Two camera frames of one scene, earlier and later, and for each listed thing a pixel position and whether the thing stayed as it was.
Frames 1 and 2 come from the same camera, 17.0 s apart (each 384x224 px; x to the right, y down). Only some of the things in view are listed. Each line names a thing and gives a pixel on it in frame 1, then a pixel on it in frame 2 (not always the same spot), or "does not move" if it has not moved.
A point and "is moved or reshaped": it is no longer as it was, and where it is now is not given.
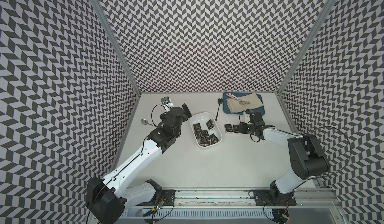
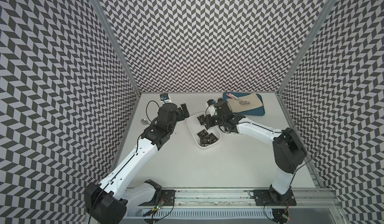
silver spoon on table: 144,121 does not move
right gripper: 242,127 -> 208,120
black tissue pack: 210,125 is moved or reshaped
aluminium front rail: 305,198 does not move
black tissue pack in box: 201,133 does not move
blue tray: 238,95 does not move
